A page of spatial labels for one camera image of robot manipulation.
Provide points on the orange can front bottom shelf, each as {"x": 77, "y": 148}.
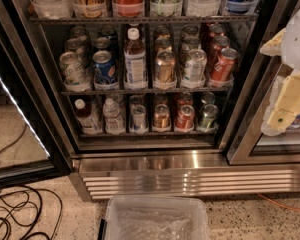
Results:
{"x": 161, "y": 116}

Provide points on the orange can shelf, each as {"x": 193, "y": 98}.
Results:
{"x": 165, "y": 66}
{"x": 161, "y": 116}
{"x": 160, "y": 98}
{"x": 162, "y": 44}

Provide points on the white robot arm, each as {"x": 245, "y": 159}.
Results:
{"x": 290, "y": 46}

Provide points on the red can front middle shelf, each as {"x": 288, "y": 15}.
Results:
{"x": 226, "y": 61}

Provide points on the green can rear bottom shelf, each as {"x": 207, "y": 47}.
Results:
{"x": 207, "y": 98}

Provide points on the closed right fridge door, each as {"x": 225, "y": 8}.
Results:
{"x": 243, "y": 141}

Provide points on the green can front bottom shelf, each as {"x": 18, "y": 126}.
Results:
{"x": 208, "y": 117}

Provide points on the white can front middle shelf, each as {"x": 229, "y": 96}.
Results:
{"x": 194, "y": 65}

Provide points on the red can rear bottom shelf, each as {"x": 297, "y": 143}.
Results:
{"x": 185, "y": 98}

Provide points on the clear bottle top shelf right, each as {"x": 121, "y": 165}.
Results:
{"x": 201, "y": 8}

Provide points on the red can front bottom shelf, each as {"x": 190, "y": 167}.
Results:
{"x": 185, "y": 117}

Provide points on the orange can front middle shelf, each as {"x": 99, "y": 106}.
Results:
{"x": 165, "y": 66}

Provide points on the orange can rear bottom shelf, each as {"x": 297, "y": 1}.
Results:
{"x": 160, "y": 98}

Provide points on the steel fridge base grille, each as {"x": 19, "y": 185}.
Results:
{"x": 185, "y": 174}

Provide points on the silver can rear bottom shelf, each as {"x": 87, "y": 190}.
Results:
{"x": 136, "y": 100}

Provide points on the silver can shelf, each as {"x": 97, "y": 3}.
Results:
{"x": 136, "y": 100}
{"x": 139, "y": 118}

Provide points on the brown tea bottle middle shelf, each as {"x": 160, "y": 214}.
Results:
{"x": 135, "y": 58}

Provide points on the brown tea bottle shelf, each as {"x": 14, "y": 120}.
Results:
{"x": 88, "y": 117}
{"x": 135, "y": 58}

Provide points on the silver can front bottom shelf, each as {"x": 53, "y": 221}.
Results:
{"x": 139, "y": 118}

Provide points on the clear water bottle bottom shelf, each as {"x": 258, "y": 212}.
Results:
{"x": 113, "y": 117}

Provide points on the blue pepsi can middle shelf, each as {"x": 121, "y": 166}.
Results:
{"x": 105, "y": 72}

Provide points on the brown tea bottle bottom shelf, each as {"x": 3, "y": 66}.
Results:
{"x": 88, "y": 117}

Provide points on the white green can middle shelf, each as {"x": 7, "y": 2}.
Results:
{"x": 72, "y": 69}

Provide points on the clear bottle top shelf left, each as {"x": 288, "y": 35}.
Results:
{"x": 53, "y": 9}

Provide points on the open glass fridge door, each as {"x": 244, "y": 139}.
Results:
{"x": 28, "y": 150}

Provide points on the clear plastic bin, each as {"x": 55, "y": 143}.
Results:
{"x": 155, "y": 218}

